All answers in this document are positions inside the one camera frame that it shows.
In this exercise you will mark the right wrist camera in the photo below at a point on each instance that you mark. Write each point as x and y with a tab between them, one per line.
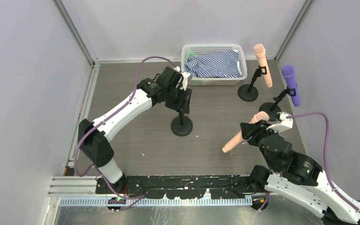
283	123

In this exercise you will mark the purple microphone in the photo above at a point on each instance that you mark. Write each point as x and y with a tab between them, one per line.
289	73

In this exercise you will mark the blue striped cloth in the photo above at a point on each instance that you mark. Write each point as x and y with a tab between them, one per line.
215	65

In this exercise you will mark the white plastic basket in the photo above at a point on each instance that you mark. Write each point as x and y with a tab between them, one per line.
202	49

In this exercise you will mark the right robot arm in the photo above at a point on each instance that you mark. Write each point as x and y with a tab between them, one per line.
297	176

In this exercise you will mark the black stand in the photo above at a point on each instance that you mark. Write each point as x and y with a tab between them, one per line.
272	108
248	92
181	125

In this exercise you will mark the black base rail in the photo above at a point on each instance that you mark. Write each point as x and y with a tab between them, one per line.
152	191

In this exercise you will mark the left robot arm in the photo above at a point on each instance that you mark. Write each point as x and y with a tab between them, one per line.
170	87

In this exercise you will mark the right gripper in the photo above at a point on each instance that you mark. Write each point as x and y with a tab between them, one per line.
250	131

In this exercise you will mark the black stand front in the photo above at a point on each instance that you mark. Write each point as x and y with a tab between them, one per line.
248	92

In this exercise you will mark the green cloth item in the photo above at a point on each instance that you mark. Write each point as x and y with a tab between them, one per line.
190	54

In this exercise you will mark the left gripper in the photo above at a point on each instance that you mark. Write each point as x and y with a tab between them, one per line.
181	100

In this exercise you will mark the peach microphone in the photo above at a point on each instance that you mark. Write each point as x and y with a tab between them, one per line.
239	137
260	54

